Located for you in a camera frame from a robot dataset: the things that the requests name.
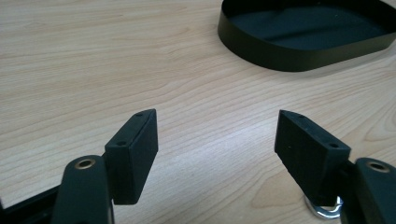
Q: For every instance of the black metal key rack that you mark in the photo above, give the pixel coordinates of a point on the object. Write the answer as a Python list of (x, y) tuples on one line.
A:
[(280, 56)]

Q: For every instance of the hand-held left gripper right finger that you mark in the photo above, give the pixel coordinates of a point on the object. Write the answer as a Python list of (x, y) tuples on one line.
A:
[(308, 155)]

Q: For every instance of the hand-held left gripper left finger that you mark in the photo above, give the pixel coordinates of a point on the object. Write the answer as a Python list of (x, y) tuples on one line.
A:
[(132, 158)]

